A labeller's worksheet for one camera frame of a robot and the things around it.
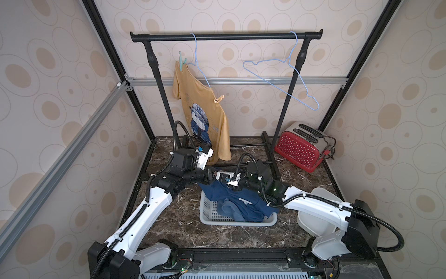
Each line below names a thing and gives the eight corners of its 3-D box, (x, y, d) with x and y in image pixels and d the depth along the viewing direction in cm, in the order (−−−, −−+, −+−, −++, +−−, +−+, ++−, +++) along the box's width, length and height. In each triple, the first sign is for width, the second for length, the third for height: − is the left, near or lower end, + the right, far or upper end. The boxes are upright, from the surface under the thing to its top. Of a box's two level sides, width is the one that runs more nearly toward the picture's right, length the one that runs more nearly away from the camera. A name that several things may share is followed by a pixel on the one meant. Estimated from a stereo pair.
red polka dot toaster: (272, 156, 113) (279, 135, 98) (283, 139, 122) (291, 118, 108) (310, 174, 104) (324, 155, 89) (319, 155, 113) (333, 134, 99)
